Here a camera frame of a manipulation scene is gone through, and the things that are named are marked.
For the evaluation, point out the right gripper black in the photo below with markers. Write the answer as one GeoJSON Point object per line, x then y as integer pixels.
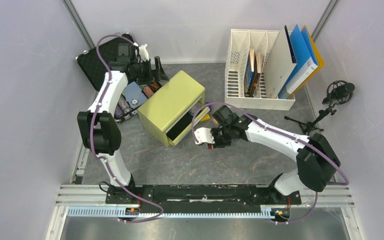
{"type": "Point", "coordinates": [217, 144]}

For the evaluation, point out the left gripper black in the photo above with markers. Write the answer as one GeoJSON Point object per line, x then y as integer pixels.
{"type": "Point", "coordinates": [160, 75]}

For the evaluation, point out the green drawer cabinet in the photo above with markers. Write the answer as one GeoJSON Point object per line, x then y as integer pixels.
{"type": "Point", "coordinates": [168, 113]}

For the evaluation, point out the Animal Farm book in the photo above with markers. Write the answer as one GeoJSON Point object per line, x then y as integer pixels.
{"type": "Point", "coordinates": [249, 69]}

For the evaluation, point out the brown small book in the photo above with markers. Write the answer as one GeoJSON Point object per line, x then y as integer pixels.
{"type": "Point", "coordinates": [257, 71]}

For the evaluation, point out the white paper box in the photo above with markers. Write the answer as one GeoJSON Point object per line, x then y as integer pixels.
{"type": "Point", "coordinates": [280, 64]}

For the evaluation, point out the blue plastic folder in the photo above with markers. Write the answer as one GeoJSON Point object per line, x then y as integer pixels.
{"type": "Point", "coordinates": [306, 61]}

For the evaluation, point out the orange plastic folder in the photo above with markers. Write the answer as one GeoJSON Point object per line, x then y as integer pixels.
{"type": "Point", "coordinates": [316, 56]}

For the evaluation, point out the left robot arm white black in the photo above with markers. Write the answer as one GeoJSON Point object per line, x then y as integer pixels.
{"type": "Point", "coordinates": [98, 128]}

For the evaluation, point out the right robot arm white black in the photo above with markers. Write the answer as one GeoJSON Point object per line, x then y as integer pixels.
{"type": "Point", "coordinates": [316, 161]}

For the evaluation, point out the wooden cube block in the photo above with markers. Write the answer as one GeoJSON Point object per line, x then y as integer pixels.
{"type": "Point", "coordinates": [215, 122]}

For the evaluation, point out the yellow eraser block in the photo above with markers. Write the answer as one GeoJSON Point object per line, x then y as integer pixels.
{"type": "Point", "coordinates": [206, 117]}

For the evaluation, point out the black poker chip case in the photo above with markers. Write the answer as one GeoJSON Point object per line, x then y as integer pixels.
{"type": "Point", "coordinates": [111, 61]}

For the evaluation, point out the white file organizer rack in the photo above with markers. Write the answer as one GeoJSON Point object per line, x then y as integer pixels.
{"type": "Point", "coordinates": [240, 42]}

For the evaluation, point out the black microphone on tripod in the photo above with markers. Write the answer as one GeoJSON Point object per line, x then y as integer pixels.
{"type": "Point", "coordinates": [337, 93]}

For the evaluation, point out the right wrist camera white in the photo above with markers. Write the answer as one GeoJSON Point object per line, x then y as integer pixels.
{"type": "Point", "coordinates": [203, 135]}

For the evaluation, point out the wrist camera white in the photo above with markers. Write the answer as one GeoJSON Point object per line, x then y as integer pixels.
{"type": "Point", "coordinates": [203, 135]}
{"type": "Point", "coordinates": [142, 52]}

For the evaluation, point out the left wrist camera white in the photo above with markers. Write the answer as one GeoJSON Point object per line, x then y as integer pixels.
{"type": "Point", "coordinates": [142, 52]}

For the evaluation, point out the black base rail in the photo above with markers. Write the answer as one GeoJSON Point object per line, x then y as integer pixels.
{"type": "Point", "coordinates": [202, 198]}

